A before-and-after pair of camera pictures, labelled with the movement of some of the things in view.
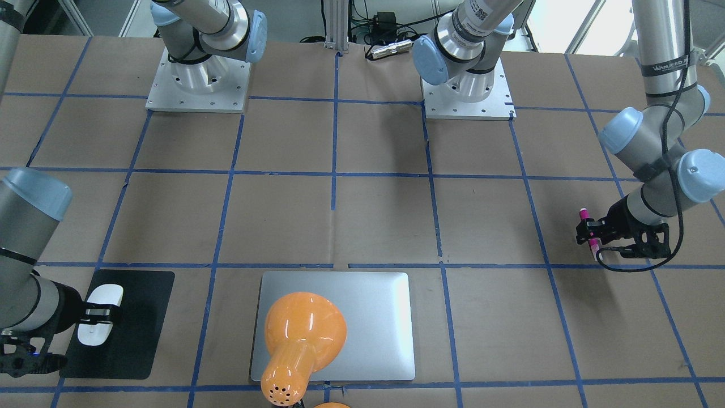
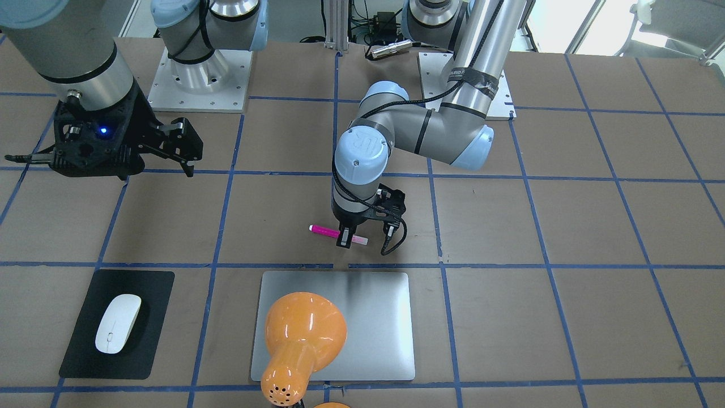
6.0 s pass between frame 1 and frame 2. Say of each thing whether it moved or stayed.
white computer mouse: moved
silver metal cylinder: stayed
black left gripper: moved
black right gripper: moved
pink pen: moved
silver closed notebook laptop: stayed
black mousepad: stayed
